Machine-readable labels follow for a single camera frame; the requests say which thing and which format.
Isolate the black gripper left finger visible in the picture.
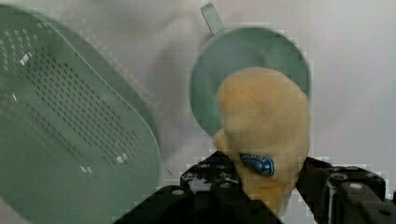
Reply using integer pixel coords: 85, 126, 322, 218
114, 151, 282, 224

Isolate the green mug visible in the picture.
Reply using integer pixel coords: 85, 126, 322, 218
189, 3, 311, 136

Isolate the yellow plush banana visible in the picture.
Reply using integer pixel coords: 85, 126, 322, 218
213, 67, 310, 216

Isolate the green perforated colander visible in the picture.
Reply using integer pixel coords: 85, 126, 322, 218
0, 5, 160, 224

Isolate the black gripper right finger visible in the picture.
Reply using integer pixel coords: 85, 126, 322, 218
297, 157, 396, 224

